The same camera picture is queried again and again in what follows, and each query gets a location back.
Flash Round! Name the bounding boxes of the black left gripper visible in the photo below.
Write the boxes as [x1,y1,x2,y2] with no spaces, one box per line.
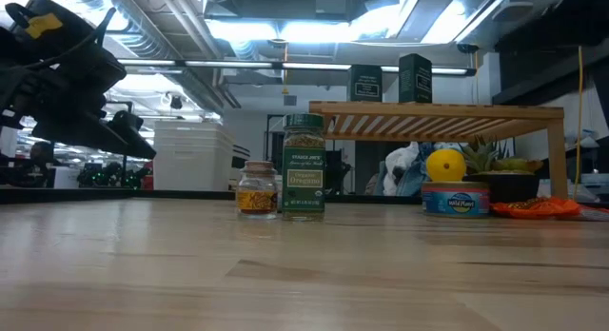
[0,0,157,160]

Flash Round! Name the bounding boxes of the black metal rack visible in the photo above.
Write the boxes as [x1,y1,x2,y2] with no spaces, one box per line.
[263,112,286,176]

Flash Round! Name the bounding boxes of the blue denim clothes pile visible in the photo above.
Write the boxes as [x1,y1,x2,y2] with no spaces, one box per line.
[378,140,470,198]

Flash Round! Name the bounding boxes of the wooden slatted shelf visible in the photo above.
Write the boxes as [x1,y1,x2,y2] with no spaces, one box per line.
[307,101,570,209]

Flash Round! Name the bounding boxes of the green-lidded oregano spice jar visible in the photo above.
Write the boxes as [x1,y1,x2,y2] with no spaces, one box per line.
[281,112,327,223]

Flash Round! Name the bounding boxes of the black metal table frame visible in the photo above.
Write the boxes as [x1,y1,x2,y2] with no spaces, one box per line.
[0,185,424,206]

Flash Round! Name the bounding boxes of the succulent plant in black pot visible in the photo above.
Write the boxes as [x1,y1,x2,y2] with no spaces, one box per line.
[460,134,544,204]

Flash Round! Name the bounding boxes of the large orange candy packet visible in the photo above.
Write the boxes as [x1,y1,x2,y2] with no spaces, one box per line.
[489,196,582,221]

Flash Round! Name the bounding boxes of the white cloth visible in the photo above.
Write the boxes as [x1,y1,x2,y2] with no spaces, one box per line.
[383,141,421,197]

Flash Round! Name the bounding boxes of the small cork-topped glass jar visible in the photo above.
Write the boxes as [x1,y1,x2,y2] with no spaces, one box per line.
[236,160,279,221]

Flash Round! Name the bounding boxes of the person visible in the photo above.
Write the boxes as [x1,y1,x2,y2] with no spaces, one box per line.
[28,140,56,187]

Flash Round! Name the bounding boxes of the yellow lemon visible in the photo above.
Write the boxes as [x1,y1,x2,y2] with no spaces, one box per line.
[425,148,468,184]

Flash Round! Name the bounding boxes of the hanging yellow cord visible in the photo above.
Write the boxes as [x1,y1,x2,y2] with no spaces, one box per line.
[281,43,290,96]

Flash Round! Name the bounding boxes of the white storage bin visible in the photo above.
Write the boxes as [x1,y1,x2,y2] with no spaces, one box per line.
[152,120,236,192]

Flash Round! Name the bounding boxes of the long ceiling light bar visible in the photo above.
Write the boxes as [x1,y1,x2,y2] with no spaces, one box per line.
[116,58,477,78]

